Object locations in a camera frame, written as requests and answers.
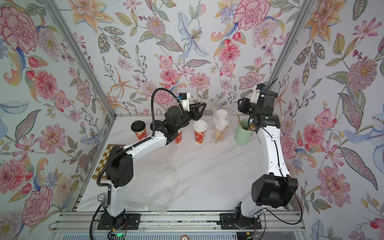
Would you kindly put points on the black lid red cup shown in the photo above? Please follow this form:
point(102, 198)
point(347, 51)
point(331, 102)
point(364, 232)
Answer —
point(139, 129)

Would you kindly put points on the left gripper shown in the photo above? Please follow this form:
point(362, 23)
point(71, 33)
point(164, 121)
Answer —
point(197, 105)

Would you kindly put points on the white lid beige cup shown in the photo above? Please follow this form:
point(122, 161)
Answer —
point(220, 125)

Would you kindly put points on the white lid red cup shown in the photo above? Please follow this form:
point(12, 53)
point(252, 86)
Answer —
point(178, 139)
point(200, 128)

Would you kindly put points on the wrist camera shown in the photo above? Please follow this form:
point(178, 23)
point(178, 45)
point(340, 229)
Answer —
point(256, 92)
point(185, 101)

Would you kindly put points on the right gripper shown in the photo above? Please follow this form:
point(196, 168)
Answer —
point(244, 108)

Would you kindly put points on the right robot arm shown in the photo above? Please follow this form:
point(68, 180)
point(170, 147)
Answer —
point(275, 188)

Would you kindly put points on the wooden chessboard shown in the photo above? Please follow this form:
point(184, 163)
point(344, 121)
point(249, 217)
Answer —
point(102, 161)

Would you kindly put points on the white lid floral cup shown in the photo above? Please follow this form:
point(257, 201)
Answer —
point(220, 114)

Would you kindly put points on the clear plastic carrier bag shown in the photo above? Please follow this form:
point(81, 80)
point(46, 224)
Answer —
point(232, 114)

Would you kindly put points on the white lid red back cup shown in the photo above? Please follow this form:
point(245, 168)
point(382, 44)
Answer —
point(200, 128)

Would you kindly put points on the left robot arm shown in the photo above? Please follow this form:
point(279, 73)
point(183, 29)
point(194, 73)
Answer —
point(119, 169)

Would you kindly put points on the wooden stir sticks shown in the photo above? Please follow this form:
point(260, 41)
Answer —
point(246, 124)

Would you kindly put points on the green cup holder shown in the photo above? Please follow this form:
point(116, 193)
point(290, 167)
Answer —
point(242, 137)

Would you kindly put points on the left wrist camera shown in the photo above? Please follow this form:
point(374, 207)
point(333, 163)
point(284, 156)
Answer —
point(185, 101)

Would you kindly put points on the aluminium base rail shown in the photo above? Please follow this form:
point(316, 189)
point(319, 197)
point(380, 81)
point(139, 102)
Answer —
point(206, 221)

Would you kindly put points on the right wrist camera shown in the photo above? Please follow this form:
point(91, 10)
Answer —
point(256, 92)

